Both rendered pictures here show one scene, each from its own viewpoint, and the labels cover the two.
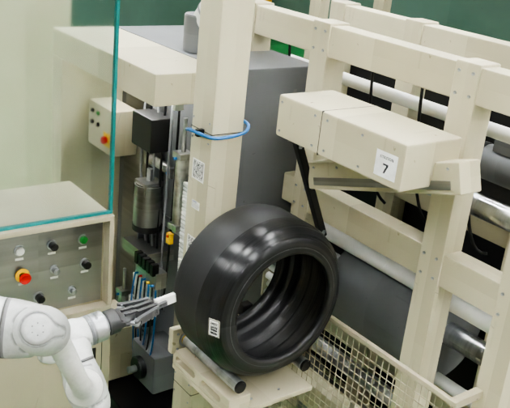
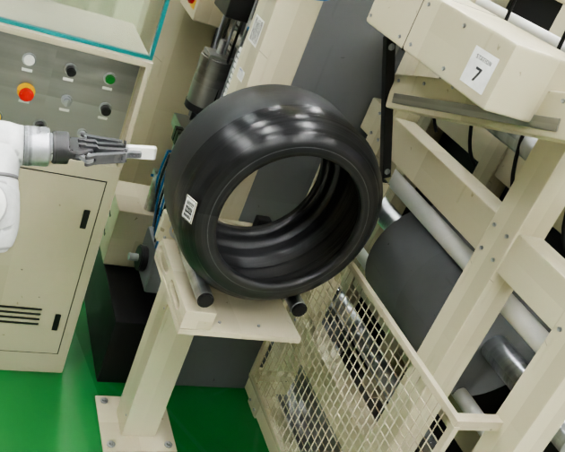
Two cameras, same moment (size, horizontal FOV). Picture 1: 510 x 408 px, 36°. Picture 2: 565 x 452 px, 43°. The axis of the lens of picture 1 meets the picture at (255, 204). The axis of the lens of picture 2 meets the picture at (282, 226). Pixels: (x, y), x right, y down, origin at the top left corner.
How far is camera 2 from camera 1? 0.93 m
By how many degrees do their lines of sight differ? 9
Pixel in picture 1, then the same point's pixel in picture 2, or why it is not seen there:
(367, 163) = (457, 65)
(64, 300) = not seen: hidden behind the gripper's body
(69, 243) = (91, 76)
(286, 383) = (273, 324)
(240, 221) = (273, 95)
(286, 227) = (325, 120)
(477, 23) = not seen: outside the picture
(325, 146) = (415, 39)
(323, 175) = (406, 91)
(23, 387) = not seen: outside the picture
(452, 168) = not seen: outside the picture
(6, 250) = (13, 53)
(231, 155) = (299, 24)
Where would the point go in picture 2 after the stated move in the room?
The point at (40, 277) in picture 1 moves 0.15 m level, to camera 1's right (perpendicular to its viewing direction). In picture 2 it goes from (47, 102) to (88, 123)
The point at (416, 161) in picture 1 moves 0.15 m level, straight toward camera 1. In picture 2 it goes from (523, 74) to (508, 79)
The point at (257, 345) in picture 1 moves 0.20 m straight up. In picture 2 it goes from (256, 267) to (280, 209)
